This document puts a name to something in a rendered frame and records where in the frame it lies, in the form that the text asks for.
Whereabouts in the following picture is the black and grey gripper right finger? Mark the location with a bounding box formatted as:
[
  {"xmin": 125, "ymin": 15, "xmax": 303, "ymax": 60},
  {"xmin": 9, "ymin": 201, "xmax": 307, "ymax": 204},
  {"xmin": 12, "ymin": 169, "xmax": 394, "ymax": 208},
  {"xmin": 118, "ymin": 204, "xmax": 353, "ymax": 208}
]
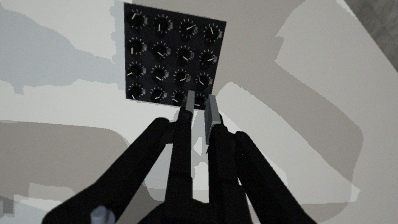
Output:
[{"xmin": 204, "ymin": 94, "xmax": 317, "ymax": 224}]

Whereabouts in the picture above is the black knob box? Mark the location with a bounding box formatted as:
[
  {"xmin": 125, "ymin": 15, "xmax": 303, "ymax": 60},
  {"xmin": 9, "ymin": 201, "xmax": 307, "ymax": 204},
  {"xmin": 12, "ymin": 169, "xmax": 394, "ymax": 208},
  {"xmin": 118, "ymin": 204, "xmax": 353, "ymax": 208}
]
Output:
[{"xmin": 124, "ymin": 2, "xmax": 226, "ymax": 110}]

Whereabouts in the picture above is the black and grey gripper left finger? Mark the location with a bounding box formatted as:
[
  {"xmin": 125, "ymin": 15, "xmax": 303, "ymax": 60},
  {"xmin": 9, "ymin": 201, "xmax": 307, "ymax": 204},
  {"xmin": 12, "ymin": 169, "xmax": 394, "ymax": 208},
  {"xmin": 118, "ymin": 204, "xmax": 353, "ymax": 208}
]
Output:
[{"xmin": 41, "ymin": 90, "xmax": 195, "ymax": 224}]

